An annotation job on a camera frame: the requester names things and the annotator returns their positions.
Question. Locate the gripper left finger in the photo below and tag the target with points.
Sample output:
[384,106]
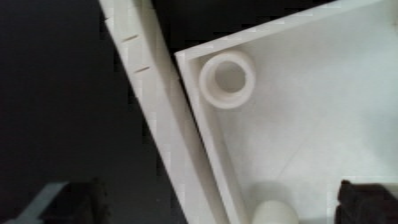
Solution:
[70,203]

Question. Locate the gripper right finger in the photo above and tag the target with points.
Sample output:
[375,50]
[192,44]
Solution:
[368,204]

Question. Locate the white square table top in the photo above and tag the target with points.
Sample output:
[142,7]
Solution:
[292,87]

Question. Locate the white table leg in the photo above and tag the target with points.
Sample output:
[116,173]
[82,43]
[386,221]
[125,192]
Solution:
[274,213]

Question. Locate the white U-shaped obstacle fence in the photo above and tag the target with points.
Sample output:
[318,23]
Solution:
[135,32]

